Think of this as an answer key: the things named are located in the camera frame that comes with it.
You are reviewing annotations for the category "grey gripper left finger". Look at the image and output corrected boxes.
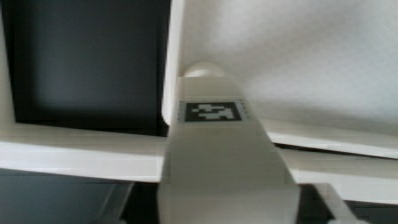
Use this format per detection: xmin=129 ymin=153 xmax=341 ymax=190
xmin=90 ymin=184 xmax=133 ymax=224

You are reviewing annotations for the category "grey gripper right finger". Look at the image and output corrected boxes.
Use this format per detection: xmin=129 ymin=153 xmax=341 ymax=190
xmin=314 ymin=183 xmax=369 ymax=224

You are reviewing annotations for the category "white desk leg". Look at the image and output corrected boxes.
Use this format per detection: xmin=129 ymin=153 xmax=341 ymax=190
xmin=158 ymin=63 xmax=300 ymax=224

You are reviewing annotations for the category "white desk top tray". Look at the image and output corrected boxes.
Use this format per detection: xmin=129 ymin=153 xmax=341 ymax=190
xmin=165 ymin=0 xmax=398 ymax=159

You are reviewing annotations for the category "white front fence bar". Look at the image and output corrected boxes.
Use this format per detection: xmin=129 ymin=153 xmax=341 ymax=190
xmin=0 ymin=120 xmax=398 ymax=204

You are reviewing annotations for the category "white left fence block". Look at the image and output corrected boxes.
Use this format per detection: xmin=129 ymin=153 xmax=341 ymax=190
xmin=0 ymin=18 xmax=14 ymax=133

